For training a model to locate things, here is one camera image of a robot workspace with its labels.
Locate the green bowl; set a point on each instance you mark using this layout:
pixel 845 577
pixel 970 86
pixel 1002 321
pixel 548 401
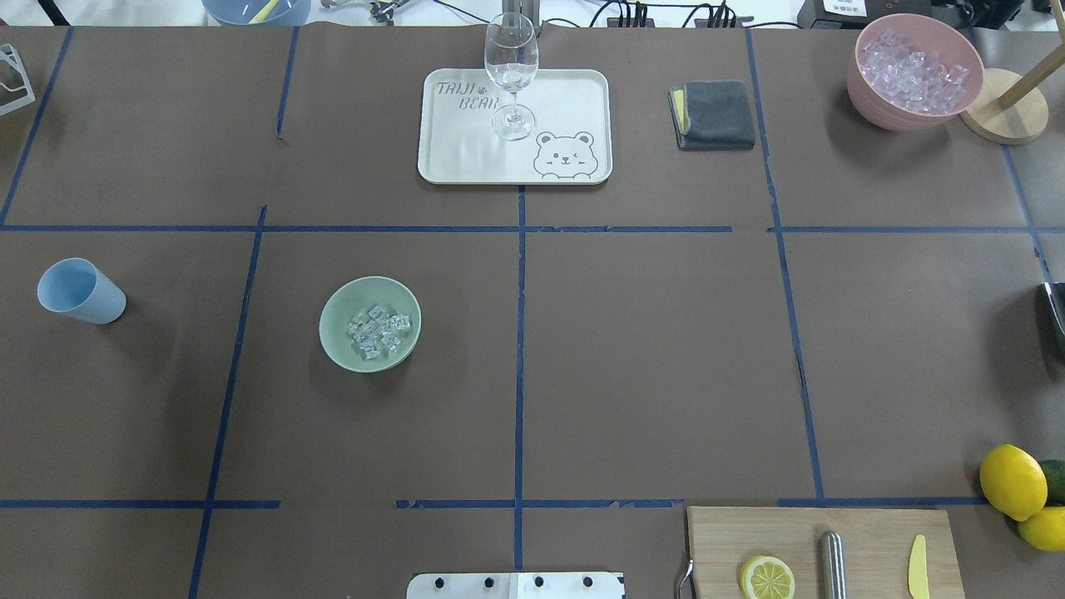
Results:
pixel 354 297

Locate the light blue cup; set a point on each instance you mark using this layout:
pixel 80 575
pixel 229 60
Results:
pixel 76 288

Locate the ice cubes in green bowl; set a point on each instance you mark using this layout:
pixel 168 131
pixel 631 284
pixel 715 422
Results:
pixel 379 332

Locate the blue bowl on side table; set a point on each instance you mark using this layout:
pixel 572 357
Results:
pixel 258 13

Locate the pink bowl with ice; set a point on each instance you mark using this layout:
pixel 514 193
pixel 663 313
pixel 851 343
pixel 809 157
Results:
pixel 910 72

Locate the steel ice scoop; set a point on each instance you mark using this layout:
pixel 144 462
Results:
pixel 1053 294

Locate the white bear tray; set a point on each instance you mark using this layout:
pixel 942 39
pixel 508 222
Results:
pixel 559 135

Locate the clear wine glass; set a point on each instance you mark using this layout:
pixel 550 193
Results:
pixel 511 59

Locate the grey folded cloth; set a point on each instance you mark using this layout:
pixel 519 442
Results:
pixel 712 116

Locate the wooden cutting board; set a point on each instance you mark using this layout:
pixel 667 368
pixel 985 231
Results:
pixel 875 546

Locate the lemon half slice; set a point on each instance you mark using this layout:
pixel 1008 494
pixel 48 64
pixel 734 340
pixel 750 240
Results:
pixel 765 576

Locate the yellow plastic knife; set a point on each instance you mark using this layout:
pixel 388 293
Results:
pixel 918 572

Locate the wooden cup stand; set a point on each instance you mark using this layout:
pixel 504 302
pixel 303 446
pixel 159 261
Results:
pixel 1010 109

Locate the yellow lemon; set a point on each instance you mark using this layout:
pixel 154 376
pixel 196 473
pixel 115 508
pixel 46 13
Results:
pixel 1013 482
pixel 1044 531

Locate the green lime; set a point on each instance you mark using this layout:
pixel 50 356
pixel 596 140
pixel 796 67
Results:
pixel 1054 472

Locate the white cup rack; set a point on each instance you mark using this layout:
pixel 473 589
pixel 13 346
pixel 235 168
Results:
pixel 16 88

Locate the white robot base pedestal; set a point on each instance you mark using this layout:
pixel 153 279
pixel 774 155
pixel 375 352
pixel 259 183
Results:
pixel 517 585

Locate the steel knife handle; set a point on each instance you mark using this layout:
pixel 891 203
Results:
pixel 833 575

